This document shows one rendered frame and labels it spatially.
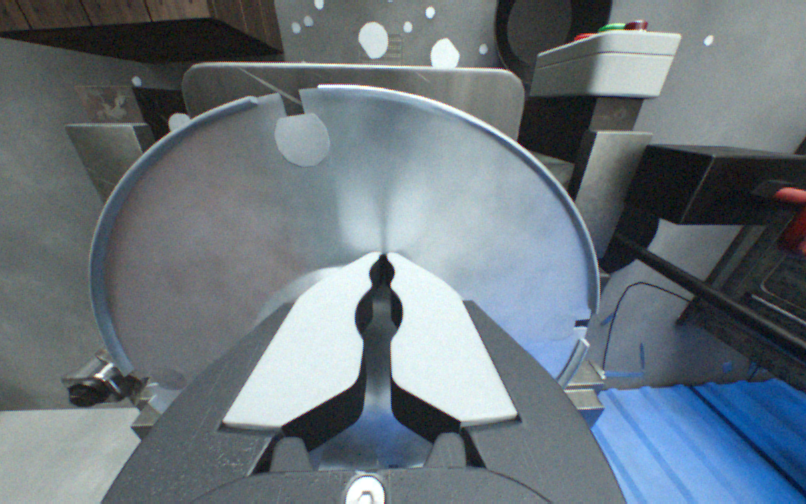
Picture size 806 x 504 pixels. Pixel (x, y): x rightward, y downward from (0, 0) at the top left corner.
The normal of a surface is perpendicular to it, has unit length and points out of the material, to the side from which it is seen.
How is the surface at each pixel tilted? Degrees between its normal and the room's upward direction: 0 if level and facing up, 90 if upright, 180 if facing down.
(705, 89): 0
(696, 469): 90
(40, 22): 0
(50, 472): 90
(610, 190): 0
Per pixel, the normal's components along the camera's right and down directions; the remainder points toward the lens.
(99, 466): 0.02, -0.88
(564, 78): -1.00, 0.01
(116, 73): 0.05, 0.48
